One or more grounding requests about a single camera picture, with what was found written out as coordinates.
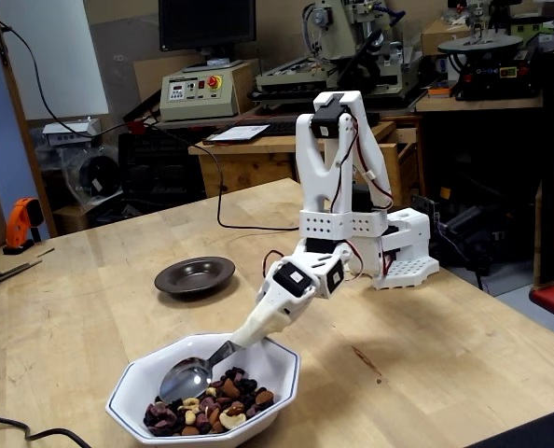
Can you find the white octagonal bowl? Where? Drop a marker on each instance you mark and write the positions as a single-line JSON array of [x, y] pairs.
[[137, 387]]

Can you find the beige control box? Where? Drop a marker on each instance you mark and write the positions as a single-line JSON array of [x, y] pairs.
[[198, 105]]

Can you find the black scroll saw machine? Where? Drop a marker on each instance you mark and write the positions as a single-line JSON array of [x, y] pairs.
[[491, 79]]

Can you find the black tablet with paper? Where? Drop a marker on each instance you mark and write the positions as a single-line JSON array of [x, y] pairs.
[[239, 133]]

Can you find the brown cardboard box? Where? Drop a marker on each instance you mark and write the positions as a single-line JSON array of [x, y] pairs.
[[438, 37]]

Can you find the grey milling machine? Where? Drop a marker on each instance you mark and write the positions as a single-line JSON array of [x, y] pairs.
[[333, 28]]

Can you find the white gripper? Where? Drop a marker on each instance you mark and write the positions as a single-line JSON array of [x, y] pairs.
[[277, 305]]

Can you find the black storage bin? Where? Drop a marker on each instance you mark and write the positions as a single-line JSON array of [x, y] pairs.
[[156, 168]]

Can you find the small orange box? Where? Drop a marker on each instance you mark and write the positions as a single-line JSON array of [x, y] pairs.
[[442, 89]]

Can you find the wooden desk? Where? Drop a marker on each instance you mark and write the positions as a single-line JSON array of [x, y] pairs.
[[258, 144]]

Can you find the dark brown plate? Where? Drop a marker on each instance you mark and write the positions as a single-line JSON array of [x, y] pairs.
[[193, 277]]

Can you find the white board panel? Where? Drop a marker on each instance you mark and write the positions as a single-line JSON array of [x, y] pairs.
[[58, 56]]

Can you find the black handheld device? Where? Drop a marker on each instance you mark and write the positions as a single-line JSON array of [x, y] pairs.
[[372, 119]]

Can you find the black keyboard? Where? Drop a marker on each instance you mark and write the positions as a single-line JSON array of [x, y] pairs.
[[281, 127]]

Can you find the orange and black power tool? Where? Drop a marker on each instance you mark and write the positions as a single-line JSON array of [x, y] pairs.
[[18, 224]]

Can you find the small circuit board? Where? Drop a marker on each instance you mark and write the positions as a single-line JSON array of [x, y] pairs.
[[424, 207]]

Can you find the nut and dried fruit mix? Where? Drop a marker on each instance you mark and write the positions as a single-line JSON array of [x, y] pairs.
[[221, 401]]

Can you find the flat cardboard pieces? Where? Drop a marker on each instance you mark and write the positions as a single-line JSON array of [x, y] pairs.
[[2, 266]]

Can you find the black computer monitor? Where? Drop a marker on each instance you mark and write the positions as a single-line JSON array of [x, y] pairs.
[[207, 23]]

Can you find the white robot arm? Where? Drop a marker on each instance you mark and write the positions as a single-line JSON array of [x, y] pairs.
[[323, 186]]

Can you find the white power strip box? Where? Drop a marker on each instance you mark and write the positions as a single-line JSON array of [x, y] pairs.
[[72, 128]]

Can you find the wooden workbench shelf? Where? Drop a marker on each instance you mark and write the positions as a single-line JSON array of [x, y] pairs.
[[491, 103]]

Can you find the plastic bag with black spool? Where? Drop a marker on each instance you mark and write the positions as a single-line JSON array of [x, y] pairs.
[[97, 177]]

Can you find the bent metal spoon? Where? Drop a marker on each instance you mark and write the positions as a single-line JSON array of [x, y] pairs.
[[186, 380]]

